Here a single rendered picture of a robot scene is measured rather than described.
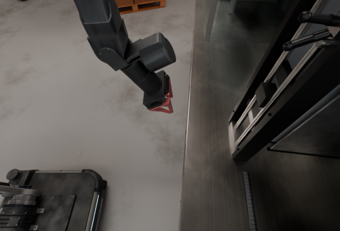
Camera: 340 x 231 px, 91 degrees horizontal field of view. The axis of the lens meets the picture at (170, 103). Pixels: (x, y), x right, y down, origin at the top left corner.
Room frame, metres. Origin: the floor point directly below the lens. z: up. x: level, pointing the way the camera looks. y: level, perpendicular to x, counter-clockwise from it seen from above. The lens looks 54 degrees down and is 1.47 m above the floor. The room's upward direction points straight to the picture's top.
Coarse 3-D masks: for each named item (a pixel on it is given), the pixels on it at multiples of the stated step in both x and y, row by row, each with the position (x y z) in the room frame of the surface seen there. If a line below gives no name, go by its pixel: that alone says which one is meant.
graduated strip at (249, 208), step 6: (246, 174) 0.13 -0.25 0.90; (246, 180) 0.11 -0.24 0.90; (246, 186) 0.10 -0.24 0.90; (246, 192) 0.08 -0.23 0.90; (246, 198) 0.07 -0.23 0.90; (252, 198) 0.07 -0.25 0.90; (246, 204) 0.05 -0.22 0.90; (252, 204) 0.05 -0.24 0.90; (252, 210) 0.03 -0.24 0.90; (252, 216) 0.02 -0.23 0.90; (252, 222) 0.01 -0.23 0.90; (252, 228) -0.01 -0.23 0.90
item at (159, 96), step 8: (152, 72) 0.31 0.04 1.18; (160, 72) 0.35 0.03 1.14; (144, 80) 0.28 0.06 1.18; (152, 80) 0.29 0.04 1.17; (160, 80) 0.31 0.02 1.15; (144, 88) 0.28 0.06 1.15; (152, 88) 0.28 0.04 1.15; (160, 88) 0.29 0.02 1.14; (144, 96) 0.29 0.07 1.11; (152, 96) 0.28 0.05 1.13; (160, 96) 0.26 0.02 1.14; (144, 104) 0.26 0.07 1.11
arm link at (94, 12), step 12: (84, 0) 0.28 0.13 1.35; (96, 0) 0.28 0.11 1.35; (108, 0) 0.30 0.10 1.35; (84, 12) 0.28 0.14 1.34; (96, 12) 0.28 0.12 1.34; (108, 12) 0.28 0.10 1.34; (84, 24) 0.28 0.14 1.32; (96, 24) 0.27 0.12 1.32; (108, 24) 0.28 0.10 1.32; (120, 24) 0.31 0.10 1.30; (96, 36) 0.28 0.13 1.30; (108, 36) 0.28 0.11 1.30; (120, 36) 0.31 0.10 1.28; (96, 48) 0.28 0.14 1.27; (120, 48) 0.28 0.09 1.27
